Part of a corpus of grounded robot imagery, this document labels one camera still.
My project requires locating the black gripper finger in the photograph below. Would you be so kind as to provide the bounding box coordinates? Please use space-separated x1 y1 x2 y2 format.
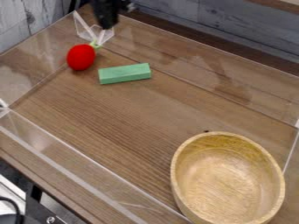
93 0 121 30

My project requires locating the red felt radish toy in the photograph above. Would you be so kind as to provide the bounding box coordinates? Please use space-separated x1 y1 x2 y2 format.
67 42 102 71

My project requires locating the green rectangular block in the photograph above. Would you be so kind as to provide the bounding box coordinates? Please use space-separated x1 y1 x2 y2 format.
98 63 153 85

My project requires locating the wooden oval bowl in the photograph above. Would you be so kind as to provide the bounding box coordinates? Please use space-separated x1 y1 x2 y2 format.
171 131 286 224

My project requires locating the clear acrylic corner bracket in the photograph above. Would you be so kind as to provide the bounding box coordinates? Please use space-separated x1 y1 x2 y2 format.
73 11 115 46

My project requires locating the clear acrylic table wall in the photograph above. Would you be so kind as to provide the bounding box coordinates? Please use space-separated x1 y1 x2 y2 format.
0 15 299 224

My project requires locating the black cable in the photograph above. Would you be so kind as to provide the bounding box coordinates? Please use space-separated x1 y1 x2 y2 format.
0 196 25 224

